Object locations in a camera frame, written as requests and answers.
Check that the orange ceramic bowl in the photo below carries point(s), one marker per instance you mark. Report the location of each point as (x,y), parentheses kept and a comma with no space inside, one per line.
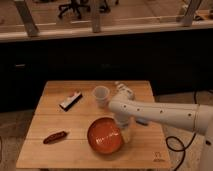
(104,137)

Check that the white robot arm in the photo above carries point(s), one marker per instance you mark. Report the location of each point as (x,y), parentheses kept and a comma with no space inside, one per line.
(191,117)

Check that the dark red snack wrapper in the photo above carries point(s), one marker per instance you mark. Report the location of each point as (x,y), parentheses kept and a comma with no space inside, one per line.
(55,137)

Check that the black and white eraser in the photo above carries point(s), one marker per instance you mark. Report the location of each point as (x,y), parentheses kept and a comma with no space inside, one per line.
(70,100)

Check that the clear plastic cup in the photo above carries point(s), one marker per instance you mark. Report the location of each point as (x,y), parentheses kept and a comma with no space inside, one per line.
(101,94)

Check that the clear plastic bottle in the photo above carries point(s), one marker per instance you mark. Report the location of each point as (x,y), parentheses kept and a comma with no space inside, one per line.
(120,87)

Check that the black office chair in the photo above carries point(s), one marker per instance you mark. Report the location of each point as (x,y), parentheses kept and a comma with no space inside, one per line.
(74,5)

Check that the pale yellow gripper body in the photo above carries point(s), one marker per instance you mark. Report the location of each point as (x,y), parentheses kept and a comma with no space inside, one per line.
(126,134)

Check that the blue sponge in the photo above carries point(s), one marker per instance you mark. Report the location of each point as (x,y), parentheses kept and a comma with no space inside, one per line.
(142,122)

